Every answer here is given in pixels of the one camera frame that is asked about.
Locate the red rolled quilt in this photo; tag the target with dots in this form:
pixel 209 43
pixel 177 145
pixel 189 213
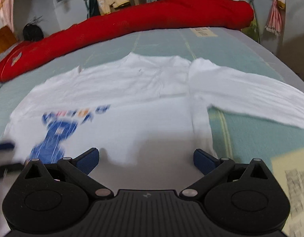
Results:
pixel 166 14

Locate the pink tied curtain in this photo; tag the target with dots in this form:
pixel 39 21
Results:
pixel 275 14

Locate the wooden headboard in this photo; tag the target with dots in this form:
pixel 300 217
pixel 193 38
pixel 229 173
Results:
pixel 4 40

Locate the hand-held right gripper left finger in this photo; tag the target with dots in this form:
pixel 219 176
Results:
pixel 89 160

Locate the black backpack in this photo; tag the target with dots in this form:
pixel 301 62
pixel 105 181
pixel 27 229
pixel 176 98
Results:
pixel 32 32

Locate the yellow-green bag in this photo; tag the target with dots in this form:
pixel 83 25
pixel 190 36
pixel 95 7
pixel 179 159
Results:
pixel 250 30

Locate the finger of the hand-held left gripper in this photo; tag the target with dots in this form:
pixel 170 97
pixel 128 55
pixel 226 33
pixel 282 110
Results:
pixel 9 167
pixel 4 146

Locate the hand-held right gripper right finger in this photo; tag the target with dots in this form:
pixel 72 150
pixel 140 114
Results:
pixel 203 161

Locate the white bear print shirt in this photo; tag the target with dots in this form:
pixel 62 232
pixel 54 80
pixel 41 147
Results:
pixel 154 84

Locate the green frame stand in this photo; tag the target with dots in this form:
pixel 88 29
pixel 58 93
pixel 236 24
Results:
pixel 91 3

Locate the bed with green plaid sheet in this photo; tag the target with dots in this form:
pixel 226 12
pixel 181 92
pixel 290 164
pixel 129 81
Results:
pixel 253 133

